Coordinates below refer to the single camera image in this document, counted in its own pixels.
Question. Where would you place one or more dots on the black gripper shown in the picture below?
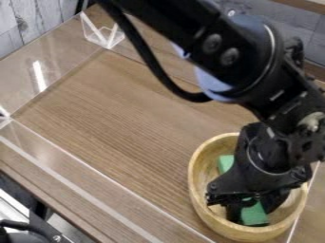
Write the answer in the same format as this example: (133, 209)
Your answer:
(261, 175)

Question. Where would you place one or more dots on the green rectangular block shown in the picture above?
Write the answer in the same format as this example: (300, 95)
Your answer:
(253, 215)

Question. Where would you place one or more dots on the wooden bowl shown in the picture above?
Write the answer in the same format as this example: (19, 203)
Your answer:
(202, 172)

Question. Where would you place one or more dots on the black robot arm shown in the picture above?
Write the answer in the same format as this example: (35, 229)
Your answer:
(249, 66)

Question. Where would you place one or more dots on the black metal bracket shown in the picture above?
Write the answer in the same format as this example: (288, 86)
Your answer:
(54, 236)

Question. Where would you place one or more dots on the clear acrylic corner bracket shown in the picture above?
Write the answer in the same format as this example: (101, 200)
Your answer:
(105, 37)

